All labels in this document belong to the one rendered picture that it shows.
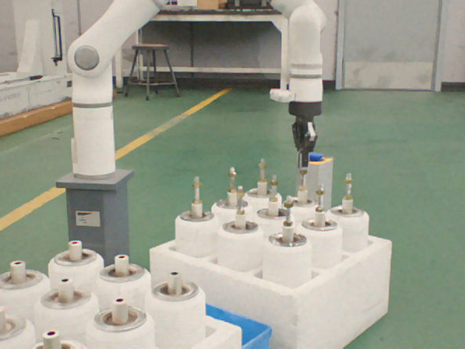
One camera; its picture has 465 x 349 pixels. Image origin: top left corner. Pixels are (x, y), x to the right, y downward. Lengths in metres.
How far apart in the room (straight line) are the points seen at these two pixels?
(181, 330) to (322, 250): 0.42
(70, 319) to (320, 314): 0.50
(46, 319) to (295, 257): 0.47
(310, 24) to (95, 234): 0.70
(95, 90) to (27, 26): 3.43
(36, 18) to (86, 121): 3.45
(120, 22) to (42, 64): 3.47
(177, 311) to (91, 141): 0.63
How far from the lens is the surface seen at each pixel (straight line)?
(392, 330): 1.46
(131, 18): 1.44
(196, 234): 1.32
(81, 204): 1.52
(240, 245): 1.25
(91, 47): 1.45
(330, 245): 1.29
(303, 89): 1.38
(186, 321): 0.98
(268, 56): 6.37
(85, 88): 1.51
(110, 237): 1.52
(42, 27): 4.88
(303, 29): 1.36
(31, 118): 4.21
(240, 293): 1.24
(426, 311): 1.57
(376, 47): 6.32
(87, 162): 1.50
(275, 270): 1.20
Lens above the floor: 0.67
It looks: 14 degrees down
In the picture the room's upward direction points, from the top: straight up
